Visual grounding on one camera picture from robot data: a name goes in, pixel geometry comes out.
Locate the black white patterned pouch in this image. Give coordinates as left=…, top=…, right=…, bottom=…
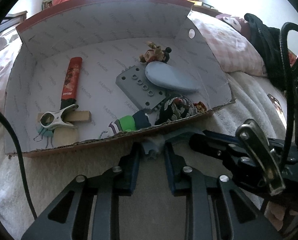
left=155, top=94, right=207, bottom=125

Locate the wooden toy piece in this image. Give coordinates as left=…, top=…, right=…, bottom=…
left=37, top=108, right=91, bottom=147

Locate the teal binder clip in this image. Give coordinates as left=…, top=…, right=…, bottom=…
left=33, top=126, right=54, bottom=149

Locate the green capped small bottle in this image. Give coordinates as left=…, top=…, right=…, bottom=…
left=108, top=110, right=152, bottom=135

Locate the grey plate with holes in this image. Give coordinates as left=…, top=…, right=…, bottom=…
left=116, top=66, right=166, bottom=113

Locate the red tube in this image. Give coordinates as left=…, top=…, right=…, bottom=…
left=60, top=57, right=83, bottom=109

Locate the cartoon mouse figurine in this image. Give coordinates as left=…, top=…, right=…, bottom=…
left=139, top=42, right=172, bottom=64

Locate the dark clothing pile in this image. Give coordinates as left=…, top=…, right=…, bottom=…
left=244, top=13, right=286, bottom=91

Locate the red cardboard box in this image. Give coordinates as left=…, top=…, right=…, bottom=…
left=4, top=0, right=234, bottom=158

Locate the black cable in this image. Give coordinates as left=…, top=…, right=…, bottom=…
left=279, top=22, right=298, bottom=165

